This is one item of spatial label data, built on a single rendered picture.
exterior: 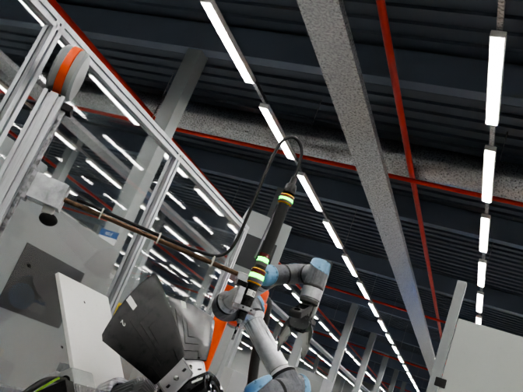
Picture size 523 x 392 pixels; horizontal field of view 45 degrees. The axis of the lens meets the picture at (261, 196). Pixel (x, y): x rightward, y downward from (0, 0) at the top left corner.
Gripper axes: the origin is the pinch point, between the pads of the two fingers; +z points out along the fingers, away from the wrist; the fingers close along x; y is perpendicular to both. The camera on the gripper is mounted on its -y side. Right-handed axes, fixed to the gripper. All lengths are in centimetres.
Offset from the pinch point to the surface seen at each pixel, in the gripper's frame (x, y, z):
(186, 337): 14, -53, 10
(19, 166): 57, -93, -14
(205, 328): 12.6, -45.1, 5.9
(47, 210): 50, -85, -7
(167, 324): 9, -74, 11
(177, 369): 5, -67, 20
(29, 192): 53, -90, -9
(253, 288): 0, -51, -8
